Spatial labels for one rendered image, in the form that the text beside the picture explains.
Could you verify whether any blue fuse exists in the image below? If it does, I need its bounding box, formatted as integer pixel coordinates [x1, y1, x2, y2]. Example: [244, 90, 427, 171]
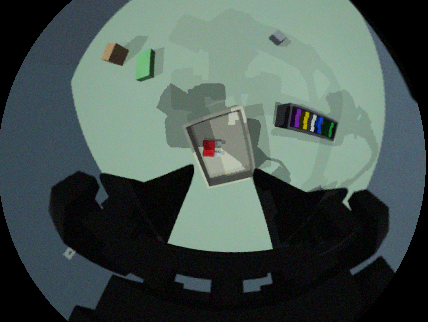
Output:
[312, 117, 323, 133]

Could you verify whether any brown cube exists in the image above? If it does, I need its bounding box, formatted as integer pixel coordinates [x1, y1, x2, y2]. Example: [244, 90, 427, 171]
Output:
[101, 43, 129, 67]

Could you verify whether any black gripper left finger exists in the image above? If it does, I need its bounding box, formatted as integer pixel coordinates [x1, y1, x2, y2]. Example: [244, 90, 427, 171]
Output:
[100, 164, 194, 242]

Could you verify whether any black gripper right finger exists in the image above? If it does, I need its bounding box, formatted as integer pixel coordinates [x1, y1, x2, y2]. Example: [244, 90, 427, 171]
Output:
[253, 169, 348, 249]

